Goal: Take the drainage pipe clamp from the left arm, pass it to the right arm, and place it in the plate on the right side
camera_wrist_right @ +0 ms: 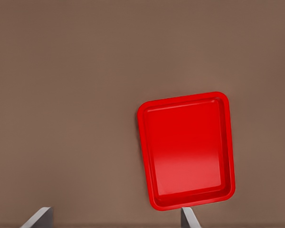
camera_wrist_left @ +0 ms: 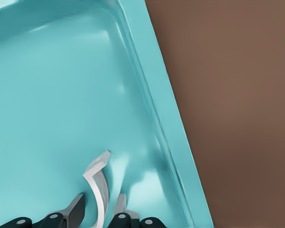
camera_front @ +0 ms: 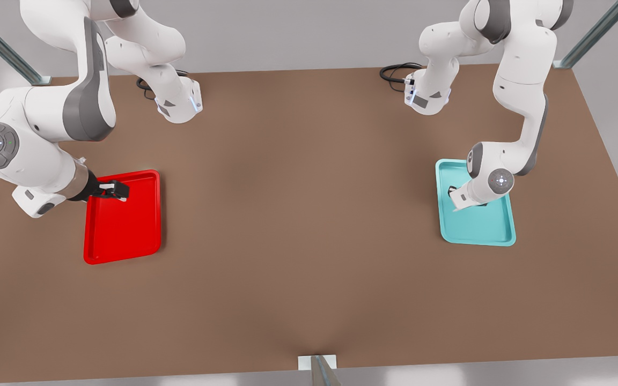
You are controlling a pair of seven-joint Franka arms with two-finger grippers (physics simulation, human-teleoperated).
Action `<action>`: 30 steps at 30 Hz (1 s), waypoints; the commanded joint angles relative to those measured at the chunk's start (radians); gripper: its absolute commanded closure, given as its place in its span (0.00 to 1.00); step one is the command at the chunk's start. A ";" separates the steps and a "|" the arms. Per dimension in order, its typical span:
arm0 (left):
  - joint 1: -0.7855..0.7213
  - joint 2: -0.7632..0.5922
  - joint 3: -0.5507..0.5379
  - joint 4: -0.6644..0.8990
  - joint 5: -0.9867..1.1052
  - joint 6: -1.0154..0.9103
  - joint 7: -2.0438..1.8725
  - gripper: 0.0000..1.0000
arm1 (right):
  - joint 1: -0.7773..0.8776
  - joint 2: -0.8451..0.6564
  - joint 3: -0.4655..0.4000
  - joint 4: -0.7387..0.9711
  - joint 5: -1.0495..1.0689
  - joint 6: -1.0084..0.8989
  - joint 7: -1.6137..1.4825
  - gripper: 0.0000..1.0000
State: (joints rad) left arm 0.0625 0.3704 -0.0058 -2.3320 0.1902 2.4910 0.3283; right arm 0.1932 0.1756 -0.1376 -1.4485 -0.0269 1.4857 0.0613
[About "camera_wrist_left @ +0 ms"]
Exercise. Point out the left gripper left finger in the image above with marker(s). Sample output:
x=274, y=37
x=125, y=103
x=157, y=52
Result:
x=71, y=211

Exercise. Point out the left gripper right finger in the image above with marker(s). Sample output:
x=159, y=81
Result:
x=123, y=213

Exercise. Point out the white drainage pipe clamp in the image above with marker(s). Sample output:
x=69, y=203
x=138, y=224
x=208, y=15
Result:
x=98, y=187

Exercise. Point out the turquoise plastic tray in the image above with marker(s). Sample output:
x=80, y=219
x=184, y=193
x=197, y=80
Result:
x=61, y=107

